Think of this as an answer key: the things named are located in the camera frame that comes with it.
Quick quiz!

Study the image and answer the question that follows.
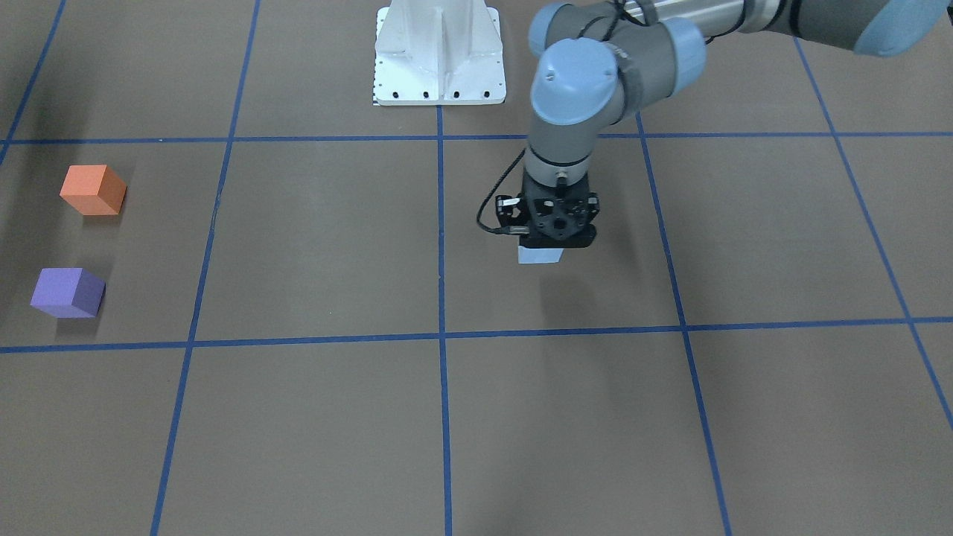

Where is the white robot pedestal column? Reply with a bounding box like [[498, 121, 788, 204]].
[[372, 1, 507, 106]]

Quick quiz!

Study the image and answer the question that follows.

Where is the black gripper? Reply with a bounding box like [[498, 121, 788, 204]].
[[520, 170, 599, 249]]

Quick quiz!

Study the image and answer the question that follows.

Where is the purple foam block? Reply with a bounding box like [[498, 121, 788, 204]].
[[30, 267, 106, 319]]

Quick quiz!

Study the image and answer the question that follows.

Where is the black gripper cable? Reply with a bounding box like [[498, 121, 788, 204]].
[[476, 147, 528, 236]]

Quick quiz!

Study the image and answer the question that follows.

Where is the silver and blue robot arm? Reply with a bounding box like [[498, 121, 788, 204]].
[[494, 1, 951, 254]]

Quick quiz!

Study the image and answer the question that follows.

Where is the light blue foam block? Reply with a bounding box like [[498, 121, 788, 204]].
[[517, 246, 564, 265]]

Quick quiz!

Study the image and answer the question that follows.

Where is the orange foam block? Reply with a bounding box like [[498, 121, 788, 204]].
[[59, 165, 128, 217]]

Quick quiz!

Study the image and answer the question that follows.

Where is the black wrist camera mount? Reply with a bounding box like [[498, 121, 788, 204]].
[[494, 196, 529, 235]]

